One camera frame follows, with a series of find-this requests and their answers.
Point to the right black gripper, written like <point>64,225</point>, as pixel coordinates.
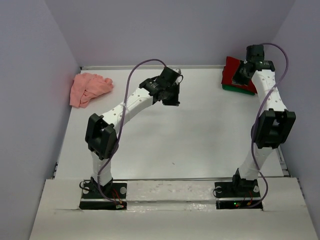
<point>237,78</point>

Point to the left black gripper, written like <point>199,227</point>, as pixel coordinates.
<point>174,102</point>

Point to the pink t shirt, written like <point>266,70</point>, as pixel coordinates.
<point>88,86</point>

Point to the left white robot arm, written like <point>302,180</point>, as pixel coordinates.
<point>104,131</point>

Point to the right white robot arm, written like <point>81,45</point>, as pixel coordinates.
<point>273,121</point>

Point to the folded green t shirt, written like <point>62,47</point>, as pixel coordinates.
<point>237,90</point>

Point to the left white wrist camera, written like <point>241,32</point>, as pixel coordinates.
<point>178,71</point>

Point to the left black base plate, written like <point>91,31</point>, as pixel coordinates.
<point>113,198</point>

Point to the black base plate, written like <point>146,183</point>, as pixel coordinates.
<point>113,198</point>
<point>229,199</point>

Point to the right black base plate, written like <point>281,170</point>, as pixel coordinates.
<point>229,199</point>

